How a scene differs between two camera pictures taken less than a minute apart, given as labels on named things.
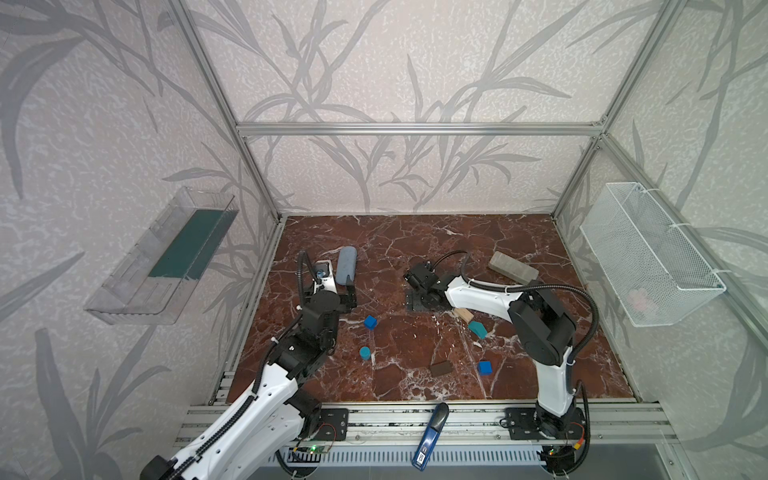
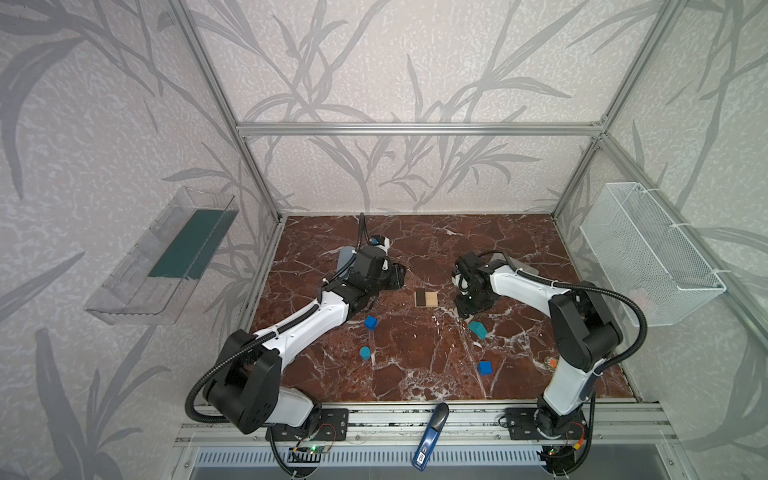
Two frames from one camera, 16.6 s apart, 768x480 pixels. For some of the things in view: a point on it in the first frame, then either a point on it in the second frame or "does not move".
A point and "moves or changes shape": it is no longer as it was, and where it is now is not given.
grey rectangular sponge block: [513, 267] does not move
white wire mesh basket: [657, 276] does not move
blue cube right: [485, 368] does not move
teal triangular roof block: [478, 328] does not move
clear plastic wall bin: [167, 255] does not move
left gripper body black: [339, 298] -> [390, 275]
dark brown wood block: [442, 368] moves or changes shape
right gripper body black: [422, 282] -> [465, 282]
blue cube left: [370, 322] does not move
